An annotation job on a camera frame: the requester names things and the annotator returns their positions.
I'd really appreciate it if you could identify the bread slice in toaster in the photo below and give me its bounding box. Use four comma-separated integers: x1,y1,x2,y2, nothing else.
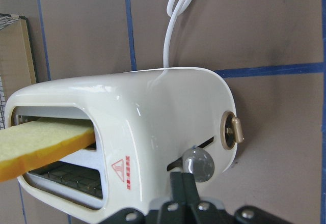
1,118,95,182

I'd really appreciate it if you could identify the wire basket with wooden shelf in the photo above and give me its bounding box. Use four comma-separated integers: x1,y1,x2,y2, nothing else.
1,13,36,129

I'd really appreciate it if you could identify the white toaster power cable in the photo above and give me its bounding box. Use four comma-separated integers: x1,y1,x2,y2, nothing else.
162,0,202,69

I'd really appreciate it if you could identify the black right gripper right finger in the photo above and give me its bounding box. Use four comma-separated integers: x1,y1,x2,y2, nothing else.
182,173,289,223

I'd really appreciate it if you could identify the white two-slot toaster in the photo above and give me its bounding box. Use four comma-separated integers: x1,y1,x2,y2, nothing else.
5,67,239,223

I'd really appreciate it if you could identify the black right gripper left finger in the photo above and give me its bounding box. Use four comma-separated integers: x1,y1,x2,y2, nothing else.
101,172,186,223

